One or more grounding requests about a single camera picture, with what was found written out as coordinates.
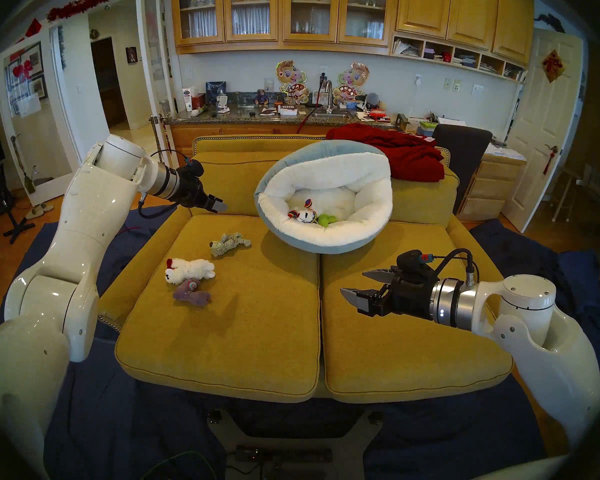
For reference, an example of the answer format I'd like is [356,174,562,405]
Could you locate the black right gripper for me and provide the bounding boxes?
[340,269,437,317]

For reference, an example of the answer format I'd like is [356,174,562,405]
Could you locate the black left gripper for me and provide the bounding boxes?
[176,173,228,214]

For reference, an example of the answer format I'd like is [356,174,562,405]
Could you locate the grey green plush toy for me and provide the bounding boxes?
[209,232,253,258]

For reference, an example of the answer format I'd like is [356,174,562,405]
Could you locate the white llama plush rainbow trim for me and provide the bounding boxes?
[286,199,321,224]

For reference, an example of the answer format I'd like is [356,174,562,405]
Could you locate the white plush dog red hat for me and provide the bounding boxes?
[165,258,216,285]

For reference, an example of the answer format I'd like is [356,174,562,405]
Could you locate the blue white plush dog bed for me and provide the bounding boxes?
[253,139,394,255]

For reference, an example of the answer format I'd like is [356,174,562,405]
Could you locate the granite kitchen counter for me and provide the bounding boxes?
[166,104,406,185]

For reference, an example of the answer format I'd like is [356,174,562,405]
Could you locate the purple plush toy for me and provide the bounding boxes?
[172,279,212,306]

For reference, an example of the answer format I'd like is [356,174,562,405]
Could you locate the yellow fabric sofa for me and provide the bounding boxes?
[97,134,516,404]

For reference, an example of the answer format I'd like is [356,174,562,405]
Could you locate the red blanket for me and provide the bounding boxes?
[326,123,446,183]

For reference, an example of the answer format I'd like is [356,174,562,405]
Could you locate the cartoon child paper decoration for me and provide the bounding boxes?
[332,62,370,105]
[275,60,311,106]

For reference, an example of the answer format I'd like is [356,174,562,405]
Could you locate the wooden drawer cabinet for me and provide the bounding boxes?
[457,151,527,222]

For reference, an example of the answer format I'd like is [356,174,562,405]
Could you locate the dark office chair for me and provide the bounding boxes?
[432,124,493,215]

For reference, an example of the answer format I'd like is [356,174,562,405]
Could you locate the white framed glass door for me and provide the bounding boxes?
[0,26,88,207]
[135,0,183,167]

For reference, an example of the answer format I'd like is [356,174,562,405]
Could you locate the black tripod stand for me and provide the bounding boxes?
[0,164,36,245]

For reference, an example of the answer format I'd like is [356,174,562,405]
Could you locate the crumpled blue cloth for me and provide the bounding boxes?
[470,219,600,370]

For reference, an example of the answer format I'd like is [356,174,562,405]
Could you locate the white panel door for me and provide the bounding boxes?
[502,28,584,233]

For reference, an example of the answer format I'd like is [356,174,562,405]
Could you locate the red tinsel garland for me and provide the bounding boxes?
[46,0,135,23]

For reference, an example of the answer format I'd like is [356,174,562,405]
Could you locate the navy blue floor blanket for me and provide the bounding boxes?
[0,204,548,480]

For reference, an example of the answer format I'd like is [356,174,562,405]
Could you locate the red diamond door ornament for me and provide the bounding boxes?
[541,50,566,83]

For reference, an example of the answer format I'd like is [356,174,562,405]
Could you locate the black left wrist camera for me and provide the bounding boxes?
[177,159,204,182]

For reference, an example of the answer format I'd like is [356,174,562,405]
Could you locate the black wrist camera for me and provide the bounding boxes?
[397,249,436,280]
[177,159,204,182]

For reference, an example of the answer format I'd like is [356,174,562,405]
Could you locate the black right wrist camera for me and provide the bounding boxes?
[397,249,436,280]

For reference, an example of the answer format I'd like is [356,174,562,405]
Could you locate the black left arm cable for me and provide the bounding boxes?
[137,149,188,220]

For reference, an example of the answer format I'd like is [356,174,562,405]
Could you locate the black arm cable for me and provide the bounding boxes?
[137,149,188,220]
[432,247,481,287]

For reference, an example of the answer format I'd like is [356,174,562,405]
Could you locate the brown rope tassel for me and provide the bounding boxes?
[149,115,168,157]

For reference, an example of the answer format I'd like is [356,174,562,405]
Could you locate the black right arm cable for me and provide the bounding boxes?
[432,247,481,287]

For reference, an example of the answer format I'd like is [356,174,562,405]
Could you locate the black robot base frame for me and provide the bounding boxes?
[207,409,383,480]

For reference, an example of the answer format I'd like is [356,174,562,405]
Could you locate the red door handle tassel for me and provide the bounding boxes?
[542,144,560,176]

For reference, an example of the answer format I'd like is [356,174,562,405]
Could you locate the wooden wall cabinets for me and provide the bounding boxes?
[171,0,535,82]

